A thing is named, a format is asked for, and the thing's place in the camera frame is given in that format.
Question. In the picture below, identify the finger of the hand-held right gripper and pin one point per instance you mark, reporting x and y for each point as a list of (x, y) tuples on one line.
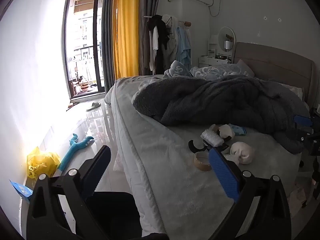
[(303, 120)]

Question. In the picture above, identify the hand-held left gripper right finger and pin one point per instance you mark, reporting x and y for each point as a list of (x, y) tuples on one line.
[(223, 173)]

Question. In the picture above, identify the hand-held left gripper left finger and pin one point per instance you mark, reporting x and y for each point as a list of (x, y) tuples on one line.
[(97, 170)]

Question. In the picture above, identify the brown cardboard tape roll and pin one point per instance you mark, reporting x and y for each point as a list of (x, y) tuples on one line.
[(201, 168)]

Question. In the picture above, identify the black printed packet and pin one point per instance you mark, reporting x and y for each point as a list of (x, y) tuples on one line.
[(223, 148)]

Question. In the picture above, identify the white fluffy wad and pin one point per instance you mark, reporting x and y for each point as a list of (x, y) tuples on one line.
[(243, 152)]

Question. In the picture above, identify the black curved plastic piece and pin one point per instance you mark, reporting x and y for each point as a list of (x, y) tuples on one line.
[(192, 147)]

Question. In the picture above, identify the beige cracked ball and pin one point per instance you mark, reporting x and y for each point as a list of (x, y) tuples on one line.
[(226, 131)]

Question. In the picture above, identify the blue plush toy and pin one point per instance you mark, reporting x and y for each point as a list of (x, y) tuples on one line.
[(72, 150)]

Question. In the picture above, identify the bed with grey fleece sheet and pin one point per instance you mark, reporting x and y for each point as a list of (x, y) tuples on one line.
[(175, 192)]

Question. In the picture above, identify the yellow plastic bag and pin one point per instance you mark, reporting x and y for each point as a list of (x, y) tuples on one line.
[(40, 163)]

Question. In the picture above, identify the grey slipper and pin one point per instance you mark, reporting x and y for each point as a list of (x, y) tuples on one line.
[(94, 106)]

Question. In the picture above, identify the beige upholstered headboard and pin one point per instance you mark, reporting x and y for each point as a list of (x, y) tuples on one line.
[(275, 60)]

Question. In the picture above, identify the dark grey fleece blanket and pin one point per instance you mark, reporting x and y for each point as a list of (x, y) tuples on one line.
[(212, 100)]

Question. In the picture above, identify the blue paper packet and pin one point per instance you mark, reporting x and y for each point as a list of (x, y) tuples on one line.
[(21, 190)]

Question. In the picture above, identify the grey pillow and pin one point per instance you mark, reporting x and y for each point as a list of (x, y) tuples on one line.
[(243, 66)]

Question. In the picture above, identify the light blue patterned quilt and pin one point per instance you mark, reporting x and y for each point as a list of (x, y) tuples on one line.
[(215, 72)]

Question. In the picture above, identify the white table lamp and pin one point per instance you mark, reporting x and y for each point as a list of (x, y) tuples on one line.
[(227, 45)]

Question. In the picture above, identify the blue printed blanket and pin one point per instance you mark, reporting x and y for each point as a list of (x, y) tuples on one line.
[(176, 70)]

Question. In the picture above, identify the round mirror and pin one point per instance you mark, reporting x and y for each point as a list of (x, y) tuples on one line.
[(223, 36)]

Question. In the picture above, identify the white desktop shelf organizer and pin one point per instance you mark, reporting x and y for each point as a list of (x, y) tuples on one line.
[(212, 46)]

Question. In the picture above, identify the black framed glass door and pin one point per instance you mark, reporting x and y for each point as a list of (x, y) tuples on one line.
[(95, 42)]

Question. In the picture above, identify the grey curtain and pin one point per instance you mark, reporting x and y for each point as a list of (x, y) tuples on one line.
[(145, 5), (108, 42)]

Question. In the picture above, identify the light blue shirt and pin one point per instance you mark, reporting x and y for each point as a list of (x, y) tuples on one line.
[(183, 45)]

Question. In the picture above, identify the beige coat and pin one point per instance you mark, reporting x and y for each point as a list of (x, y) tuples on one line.
[(172, 47)]

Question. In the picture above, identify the yellow curtain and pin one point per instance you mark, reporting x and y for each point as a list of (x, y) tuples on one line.
[(125, 30)]

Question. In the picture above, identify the white shirt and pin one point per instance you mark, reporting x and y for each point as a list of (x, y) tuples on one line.
[(155, 38)]

